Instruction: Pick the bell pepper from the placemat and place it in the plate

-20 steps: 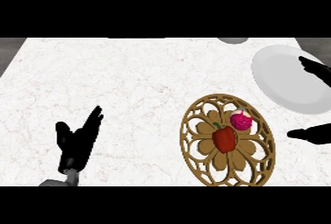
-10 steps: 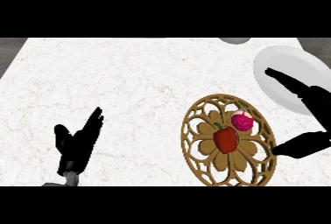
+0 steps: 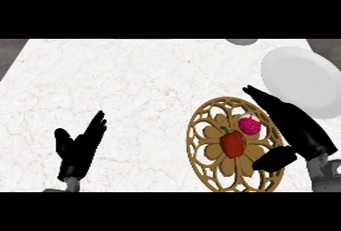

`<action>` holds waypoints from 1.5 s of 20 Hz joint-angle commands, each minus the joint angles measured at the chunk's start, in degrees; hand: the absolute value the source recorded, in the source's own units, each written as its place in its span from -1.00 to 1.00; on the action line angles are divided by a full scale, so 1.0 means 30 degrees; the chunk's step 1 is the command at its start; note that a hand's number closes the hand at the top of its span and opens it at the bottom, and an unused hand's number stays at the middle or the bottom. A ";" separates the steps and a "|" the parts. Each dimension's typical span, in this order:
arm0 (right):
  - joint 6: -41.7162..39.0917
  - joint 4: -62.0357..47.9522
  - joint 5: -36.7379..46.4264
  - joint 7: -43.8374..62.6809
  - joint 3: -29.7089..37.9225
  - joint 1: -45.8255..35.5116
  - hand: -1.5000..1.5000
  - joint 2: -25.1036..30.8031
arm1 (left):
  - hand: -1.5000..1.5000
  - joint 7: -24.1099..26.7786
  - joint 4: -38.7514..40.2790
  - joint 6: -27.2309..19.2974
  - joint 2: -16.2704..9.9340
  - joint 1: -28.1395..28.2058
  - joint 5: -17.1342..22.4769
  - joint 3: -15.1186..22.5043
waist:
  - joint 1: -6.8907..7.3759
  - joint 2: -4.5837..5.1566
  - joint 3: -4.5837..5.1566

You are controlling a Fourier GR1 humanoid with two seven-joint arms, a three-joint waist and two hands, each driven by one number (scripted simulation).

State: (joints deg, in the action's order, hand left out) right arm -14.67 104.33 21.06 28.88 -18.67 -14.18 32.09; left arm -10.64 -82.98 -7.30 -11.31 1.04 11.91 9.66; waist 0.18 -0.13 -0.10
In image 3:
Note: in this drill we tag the red bell pepper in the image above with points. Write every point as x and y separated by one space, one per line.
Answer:
232 143

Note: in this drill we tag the grey round object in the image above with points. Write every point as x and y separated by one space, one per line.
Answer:
241 41

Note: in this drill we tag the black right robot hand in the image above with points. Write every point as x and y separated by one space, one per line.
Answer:
296 126

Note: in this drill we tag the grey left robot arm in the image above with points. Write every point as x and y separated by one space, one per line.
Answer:
67 184

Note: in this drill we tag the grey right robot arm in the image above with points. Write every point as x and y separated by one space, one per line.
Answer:
324 172

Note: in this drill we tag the round brown openwork placemat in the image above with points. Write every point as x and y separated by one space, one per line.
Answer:
213 162

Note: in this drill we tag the pink frosted cupcake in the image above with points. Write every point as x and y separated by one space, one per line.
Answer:
250 124

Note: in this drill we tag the white round plate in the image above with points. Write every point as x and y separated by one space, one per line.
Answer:
301 78

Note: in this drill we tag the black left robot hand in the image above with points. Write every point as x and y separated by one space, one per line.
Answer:
81 150

